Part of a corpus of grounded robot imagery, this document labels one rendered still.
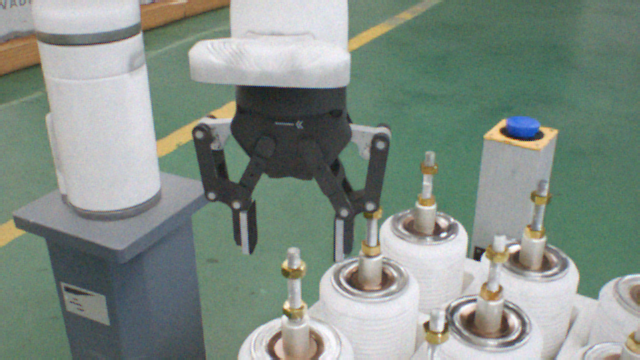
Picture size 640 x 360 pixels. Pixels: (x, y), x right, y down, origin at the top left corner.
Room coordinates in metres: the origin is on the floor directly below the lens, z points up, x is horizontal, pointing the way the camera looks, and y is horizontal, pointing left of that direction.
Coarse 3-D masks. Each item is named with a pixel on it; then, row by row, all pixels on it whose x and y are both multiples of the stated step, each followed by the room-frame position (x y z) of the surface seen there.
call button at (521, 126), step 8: (512, 120) 0.73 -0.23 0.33; (520, 120) 0.73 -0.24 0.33; (528, 120) 0.73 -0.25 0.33; (536, 120) 0.73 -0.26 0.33; (512, 128) 0.71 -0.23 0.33; (520, 128) 0.71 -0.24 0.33; (528, 128) 0.70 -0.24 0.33; (536, 128) 0.71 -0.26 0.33; (520, 136) 0.71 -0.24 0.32; (528, 136) 0.71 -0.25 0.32
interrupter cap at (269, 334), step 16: (272, 320) 0.44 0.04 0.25; (320, 320) 0.44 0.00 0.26; (256, 336) 0.42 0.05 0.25; (272, 336) 0.42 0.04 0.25; (320, 336) 0.42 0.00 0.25; (336, 336) 0.42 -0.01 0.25; (256, 352) 0.40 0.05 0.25; (272, 352) 0.40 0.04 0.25; (320, 352) 0.40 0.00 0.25; (336, 352) 0.40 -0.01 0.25
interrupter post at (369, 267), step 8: (360, 256) 0.50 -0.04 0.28; (368, 256) 0.50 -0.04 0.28; (376, 256) 0.50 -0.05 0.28; (360, 264) 0.50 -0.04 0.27; (368, 264) 0.50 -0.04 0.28; (376, 264) 0.50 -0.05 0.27; (360, 272) 0.50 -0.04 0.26; (368, 272) 0.50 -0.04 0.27; (376, 272) 0.50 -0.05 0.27; (360, 280) 0.50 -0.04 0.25; (368, 280) 0.50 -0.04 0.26; (376, 280) 0.50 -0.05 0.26
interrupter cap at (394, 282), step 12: (336, 264) 0.53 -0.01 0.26; (348, 264) 0.53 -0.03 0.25; (384, 264) 0.53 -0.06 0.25; (396, 264) 0.53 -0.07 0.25; (336, 276) 0.51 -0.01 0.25; (348, 276) 0.51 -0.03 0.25; (384, 276) 0.51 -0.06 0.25; (396, 276) 0.51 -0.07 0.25; (408, 276) 0.51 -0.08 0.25; (336, 288) 0.49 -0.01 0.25; (348, 288) 0.49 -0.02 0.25; (360, 288) 0.49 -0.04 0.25; (372, 288) 0.49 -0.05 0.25; (384, 288) 0.49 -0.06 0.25; (396, 288) 0.49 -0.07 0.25; (360, 300) 0.47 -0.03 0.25; (372, 300) 0.47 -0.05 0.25; (384, 300) 0.47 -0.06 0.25
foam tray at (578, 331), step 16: (464, 272) 0.63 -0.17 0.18; (464, 288) 0.63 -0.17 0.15; (576, 304) 0.56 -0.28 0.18; (592, 304) 0.56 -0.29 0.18; (576, 320) 0.53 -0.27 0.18; (592, 320) 0.53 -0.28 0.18; (416, 336) 0.53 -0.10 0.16; (576, 336) 0.51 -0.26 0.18; (416, 352) 0.49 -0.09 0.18; (560, 352) 0.48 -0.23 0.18
